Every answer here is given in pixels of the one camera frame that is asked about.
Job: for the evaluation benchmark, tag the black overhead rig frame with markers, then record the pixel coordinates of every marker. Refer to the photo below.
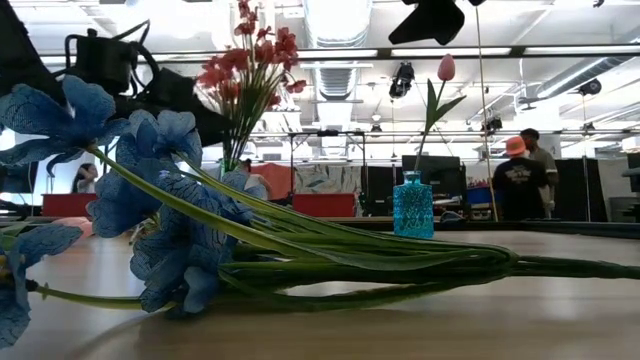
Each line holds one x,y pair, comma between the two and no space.
327,133

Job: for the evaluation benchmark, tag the black partition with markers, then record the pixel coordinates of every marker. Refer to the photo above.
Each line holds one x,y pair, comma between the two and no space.
382,185
580,190

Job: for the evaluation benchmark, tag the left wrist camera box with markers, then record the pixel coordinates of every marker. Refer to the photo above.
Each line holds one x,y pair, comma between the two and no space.
102,62

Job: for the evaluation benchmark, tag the dark monitor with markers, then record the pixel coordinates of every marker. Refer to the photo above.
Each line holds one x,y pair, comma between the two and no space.
17,177

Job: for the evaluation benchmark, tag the person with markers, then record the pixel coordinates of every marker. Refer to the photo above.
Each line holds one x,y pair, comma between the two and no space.
520,185
260,185
547,160
86,180

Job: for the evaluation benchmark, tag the leaf-print panel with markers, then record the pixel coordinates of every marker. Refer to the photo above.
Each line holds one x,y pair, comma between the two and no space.
325,180

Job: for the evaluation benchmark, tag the green glass vase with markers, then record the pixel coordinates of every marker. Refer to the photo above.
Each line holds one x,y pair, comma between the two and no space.
229,166

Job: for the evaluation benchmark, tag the red artificial flower bunch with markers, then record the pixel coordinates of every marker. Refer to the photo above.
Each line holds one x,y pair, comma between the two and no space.
235,60

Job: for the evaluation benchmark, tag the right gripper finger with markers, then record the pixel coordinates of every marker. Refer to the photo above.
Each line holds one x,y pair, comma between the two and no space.
430,20

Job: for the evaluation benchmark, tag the red plastic bin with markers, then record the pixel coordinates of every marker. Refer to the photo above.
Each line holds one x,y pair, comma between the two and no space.
322,205
65,205

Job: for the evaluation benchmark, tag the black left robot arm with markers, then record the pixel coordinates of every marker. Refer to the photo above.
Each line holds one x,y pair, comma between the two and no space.
20,60

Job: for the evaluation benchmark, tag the black computer monitor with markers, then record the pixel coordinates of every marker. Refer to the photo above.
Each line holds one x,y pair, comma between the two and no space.
435,172

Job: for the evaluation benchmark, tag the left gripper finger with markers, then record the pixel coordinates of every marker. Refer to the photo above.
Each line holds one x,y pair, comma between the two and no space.
217,127

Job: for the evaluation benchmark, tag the blue plastic bin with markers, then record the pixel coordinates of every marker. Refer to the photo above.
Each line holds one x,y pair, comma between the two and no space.
477,196

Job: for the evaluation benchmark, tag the white ceiling duct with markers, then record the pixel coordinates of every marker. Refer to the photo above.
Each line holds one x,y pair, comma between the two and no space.
337,30

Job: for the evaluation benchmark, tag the orange partition panel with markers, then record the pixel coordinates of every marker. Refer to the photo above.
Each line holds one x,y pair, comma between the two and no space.
280,180

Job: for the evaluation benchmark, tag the blue artificial flower bunch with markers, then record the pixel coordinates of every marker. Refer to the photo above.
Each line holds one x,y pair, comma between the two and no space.
190,240

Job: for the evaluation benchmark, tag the blue glass vase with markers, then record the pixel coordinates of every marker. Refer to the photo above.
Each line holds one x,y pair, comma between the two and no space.
413,210

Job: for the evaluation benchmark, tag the grey ceiling duct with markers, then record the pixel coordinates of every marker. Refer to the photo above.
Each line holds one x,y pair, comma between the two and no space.
575,77

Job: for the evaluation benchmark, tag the black ceiling-hung camera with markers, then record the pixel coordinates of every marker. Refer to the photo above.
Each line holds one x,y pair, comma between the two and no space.
492,124
591,87
402,80

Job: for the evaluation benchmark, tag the pink artificial tulip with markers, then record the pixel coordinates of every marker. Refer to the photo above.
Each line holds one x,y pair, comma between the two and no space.
72,226
446,67

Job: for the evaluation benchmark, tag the thin hanging pole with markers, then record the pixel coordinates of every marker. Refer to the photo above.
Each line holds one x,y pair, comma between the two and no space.
485,100

